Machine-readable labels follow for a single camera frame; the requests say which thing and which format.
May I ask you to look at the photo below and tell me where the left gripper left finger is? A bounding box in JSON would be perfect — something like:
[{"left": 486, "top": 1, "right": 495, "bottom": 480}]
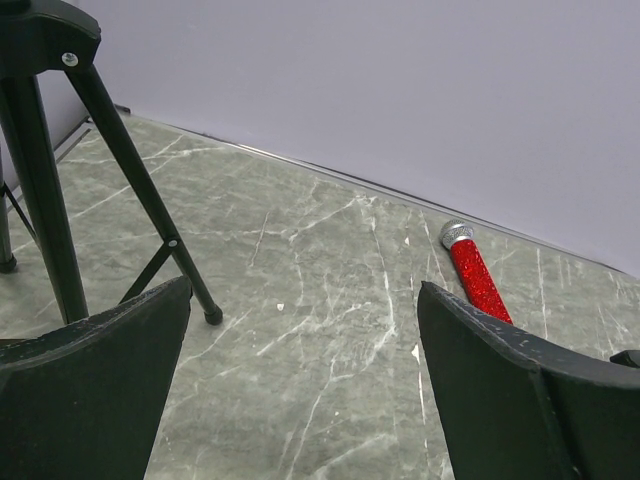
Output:
[{"left": 1, "top": 277, "right": 192, "bottom": 479}]

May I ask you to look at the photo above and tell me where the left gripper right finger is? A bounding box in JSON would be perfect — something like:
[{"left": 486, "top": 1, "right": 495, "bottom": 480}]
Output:
[{"left": 417, "top": 282, "right": 639, "bottom": 479}]

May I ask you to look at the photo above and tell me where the black stapler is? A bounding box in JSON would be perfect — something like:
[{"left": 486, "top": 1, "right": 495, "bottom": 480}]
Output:
[{"left": 609, "top": 350, "right": 640, "bottom": 368}]

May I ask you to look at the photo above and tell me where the red cylindrical tube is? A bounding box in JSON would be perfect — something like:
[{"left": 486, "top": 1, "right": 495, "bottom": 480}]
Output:
[{"left": 439, "top": 219, "right": 512, "bottom": 324}]

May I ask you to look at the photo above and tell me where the black tripod stand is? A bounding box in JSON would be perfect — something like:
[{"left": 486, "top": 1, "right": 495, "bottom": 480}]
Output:
[{"left": 1, "top": 1, "right": 223, "bottom": 326}]

